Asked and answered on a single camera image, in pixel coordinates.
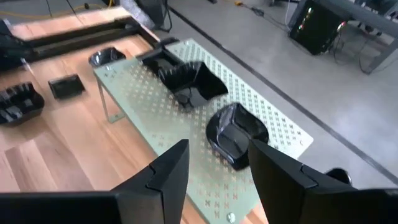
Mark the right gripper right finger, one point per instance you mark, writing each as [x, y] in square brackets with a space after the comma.
[280, 186]

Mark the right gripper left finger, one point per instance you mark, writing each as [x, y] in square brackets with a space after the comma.
[161, 193]

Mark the green perforated metal shelf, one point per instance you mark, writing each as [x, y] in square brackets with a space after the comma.
[140, 93]

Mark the black computer case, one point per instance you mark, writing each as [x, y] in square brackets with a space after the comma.
[317, 34]

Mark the black table frame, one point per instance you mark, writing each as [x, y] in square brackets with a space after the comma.
[77, 37]

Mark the grey table frame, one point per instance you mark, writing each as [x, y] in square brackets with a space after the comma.
[373, 17]

